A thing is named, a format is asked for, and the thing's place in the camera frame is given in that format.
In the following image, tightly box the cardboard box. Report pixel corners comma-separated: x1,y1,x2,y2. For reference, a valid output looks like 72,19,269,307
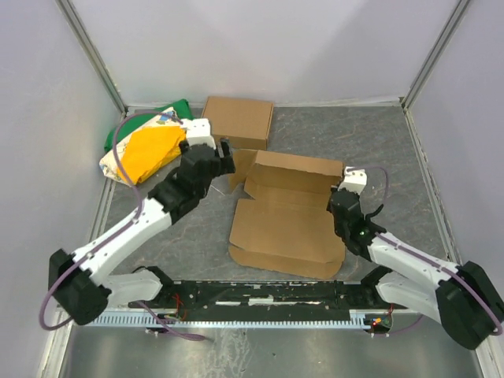
228,150,346,280
202,96,274,150

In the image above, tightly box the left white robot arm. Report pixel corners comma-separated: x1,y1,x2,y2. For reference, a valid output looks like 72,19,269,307
48,138,235,325

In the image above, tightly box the closed folded cardboard box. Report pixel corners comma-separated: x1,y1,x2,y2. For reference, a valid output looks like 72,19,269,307
202,96,274,150

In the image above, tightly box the green yellow white cloth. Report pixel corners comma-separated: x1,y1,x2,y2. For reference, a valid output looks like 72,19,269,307
98,99,194,185

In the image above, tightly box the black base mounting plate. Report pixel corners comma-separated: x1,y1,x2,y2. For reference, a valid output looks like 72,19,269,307
146,280,390,322

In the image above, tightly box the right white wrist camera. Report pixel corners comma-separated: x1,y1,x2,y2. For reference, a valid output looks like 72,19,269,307
338,167,368,195

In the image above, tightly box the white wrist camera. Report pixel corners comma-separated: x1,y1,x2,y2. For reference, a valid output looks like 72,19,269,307
181,118,216,149
338,167,368,195

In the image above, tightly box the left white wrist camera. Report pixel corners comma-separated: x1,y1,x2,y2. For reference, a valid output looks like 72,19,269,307
181,118,216,149

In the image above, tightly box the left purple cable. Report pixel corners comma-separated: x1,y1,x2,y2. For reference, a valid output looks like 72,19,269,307
39,110,208,342

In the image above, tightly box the light blue slotted cable duct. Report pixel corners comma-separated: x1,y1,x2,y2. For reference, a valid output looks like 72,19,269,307
92,309,389,330

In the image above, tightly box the right aluminium frame post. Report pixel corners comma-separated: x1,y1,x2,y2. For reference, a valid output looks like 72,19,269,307
401,0,473,110

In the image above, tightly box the aluminium frame post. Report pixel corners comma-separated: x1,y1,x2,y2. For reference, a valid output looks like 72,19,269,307
55,0,128,115
401,0,473,110

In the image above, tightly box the left aluminium frame post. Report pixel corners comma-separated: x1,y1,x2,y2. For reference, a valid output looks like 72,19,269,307
55,0,128,115

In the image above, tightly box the aluminium front rail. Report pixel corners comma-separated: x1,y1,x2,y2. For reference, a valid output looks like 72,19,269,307
54,278,493,316

